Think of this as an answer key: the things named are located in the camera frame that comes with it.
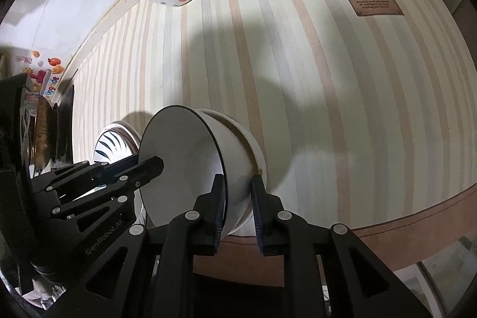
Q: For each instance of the colourful wall stickers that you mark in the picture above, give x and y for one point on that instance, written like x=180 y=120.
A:
x=43 y=77

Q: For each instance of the striped tablecloth with cat print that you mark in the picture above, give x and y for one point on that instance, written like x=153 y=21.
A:
x=335 y=98

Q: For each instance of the white bowl with dark rim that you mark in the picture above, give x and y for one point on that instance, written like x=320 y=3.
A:
x=179 y=150

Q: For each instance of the blue striped plate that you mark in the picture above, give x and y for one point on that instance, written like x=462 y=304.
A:
x=111 y=146

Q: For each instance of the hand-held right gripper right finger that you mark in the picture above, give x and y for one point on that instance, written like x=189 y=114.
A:
x=257 y=217

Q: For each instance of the plain white bowl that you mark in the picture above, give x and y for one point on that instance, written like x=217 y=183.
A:
x=258 y=161

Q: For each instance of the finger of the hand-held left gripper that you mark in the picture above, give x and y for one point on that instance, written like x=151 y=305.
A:
x=123 y=171
x=97 y=206

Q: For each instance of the brown label patch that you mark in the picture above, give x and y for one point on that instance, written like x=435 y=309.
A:
x=372 y=2

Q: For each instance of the dark wok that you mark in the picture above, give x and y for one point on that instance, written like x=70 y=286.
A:
x=41 y=135

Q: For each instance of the black cooktop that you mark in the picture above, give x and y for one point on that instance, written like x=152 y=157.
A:
x=62 y=128

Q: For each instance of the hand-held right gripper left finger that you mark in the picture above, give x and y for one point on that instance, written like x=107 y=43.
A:
x=218 y=213

